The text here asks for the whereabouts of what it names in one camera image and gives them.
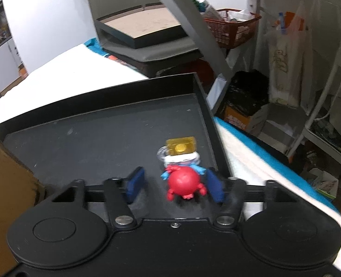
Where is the yellow-lidded clear cup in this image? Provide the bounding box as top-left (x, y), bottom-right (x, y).
top-left (157, 147), bottom-right (201, 166)

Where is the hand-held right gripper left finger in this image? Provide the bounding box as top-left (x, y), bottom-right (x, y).
top-left (52, 166), bottom-right (146, 230)

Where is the white printed plastic bag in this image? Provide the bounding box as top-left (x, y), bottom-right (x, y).
top-left (263, 1), bottom-right (309, 108)

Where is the black framed brown board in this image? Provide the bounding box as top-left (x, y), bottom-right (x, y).
top-left (95, 5), bottom-right (190, 50)

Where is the brown cardboard box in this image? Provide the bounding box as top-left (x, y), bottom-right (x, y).
top-left (0, 137), bottom-right (48, 277)

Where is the dark grey flat case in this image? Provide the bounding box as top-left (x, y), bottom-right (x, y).
top-left (100, 36), bottom-right (205, 78)

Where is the black plastic bag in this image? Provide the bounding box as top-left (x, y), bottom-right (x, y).
top-left (225, 69), bottom-right (270, 119)

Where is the grey metal post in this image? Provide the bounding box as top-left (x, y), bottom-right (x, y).
top-left (137, 0), bottom-right (234, 77)

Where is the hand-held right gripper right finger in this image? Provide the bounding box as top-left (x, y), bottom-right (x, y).
top-left (207, 169), bottom-right (295, 229)

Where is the black shallow tray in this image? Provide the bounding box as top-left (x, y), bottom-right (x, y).
top-left (0, 72), bottom-right (232, 211)

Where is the yellow square charm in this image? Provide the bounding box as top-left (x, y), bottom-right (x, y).
top-left (165, 135), bottom-right (197, 155)

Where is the white metal rack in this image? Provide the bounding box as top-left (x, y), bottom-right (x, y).
top-left (285, 36), bottom-right (341, 177)

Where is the red crab toy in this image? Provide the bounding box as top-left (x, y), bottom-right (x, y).
top-left (160, 163), bottom-right (208, 202)

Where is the white and orange carton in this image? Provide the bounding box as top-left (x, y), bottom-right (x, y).
top-left (223, 103), bottom-right (270, 137)

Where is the red plastic basket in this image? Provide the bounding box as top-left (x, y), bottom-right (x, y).
top-left (203, 8), bottom-right (262, 50)

